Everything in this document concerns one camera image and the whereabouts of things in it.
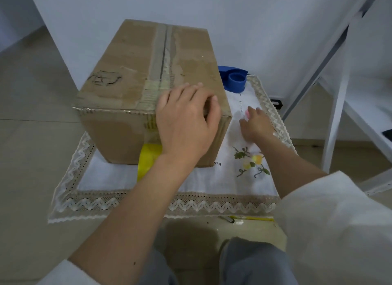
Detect yellow tape roll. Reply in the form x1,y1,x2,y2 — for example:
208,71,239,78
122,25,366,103
137,143,163,182

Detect white folding chair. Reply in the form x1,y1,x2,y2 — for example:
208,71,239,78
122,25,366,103
281,0,392,197

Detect white embroidered lace tablecloth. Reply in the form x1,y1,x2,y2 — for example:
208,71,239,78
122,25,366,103
47,75,298,224

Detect blue tape dispenser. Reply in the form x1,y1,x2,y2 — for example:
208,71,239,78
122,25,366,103
218,66,249,94

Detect grey trousers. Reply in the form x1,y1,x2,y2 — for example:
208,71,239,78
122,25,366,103
138,237,299,285

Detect person's left forearm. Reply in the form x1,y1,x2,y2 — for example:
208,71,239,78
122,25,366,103
68,153,200,285

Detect person's left hand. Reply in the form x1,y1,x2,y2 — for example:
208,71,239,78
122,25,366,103
156,82,222,167

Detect person's right forearm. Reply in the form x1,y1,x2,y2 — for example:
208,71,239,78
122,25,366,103
257,134,329,200

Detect person's right hand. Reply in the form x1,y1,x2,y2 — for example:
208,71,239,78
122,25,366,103
239,106,277,144

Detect brown cardboard box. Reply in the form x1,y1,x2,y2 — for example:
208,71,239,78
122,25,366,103
73,19,233,168

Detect yellow utility knife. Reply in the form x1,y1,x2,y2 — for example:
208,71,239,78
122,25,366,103
218,215,275,225

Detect white shirt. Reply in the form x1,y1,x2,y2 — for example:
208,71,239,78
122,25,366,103
37,171,392,285

